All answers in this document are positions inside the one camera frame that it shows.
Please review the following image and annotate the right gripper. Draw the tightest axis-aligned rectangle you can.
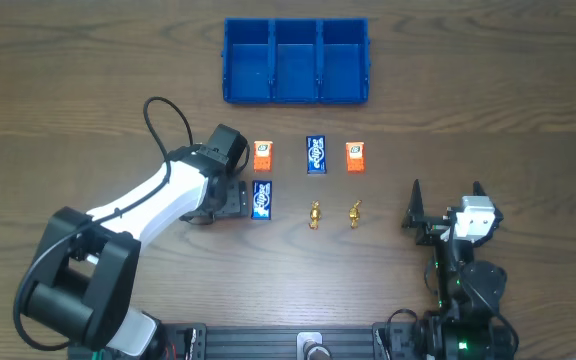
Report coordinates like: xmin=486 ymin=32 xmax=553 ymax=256
xmin=401 ymin=178 xmax=505 ymax=246

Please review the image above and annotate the gold candy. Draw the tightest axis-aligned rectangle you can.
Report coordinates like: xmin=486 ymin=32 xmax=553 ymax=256
xmin=308 ymin=200 xmax=323 ymax=231
xmin=348 ymin=199 xmax=364 ymax=230

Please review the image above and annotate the orange candy box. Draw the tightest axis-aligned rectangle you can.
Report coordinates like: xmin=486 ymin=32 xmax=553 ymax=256
xmin=345 ymin=141 xmax=367 ymax=174
xmin=253 ymin=140 xmax=274 ymax=173

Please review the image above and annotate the blue candy pack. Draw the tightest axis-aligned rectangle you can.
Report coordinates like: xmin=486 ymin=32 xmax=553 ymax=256
xmin=250 ymin=179 xmax=273 ymax=221
xmin=305 ymin=134 xmax=328 ymax=175

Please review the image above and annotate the blue tray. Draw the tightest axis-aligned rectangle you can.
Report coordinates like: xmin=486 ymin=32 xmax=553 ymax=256
xmin=221 ymin=17 xmax=371 ymax=105

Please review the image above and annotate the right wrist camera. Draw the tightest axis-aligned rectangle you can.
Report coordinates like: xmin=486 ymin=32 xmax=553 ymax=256
xmin=450 ymin=195 xmax=497 ymax=242

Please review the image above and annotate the mounting rail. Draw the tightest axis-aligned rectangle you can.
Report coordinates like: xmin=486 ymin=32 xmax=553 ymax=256
xmin=160 ymin=322 xmax=422 ymax=360

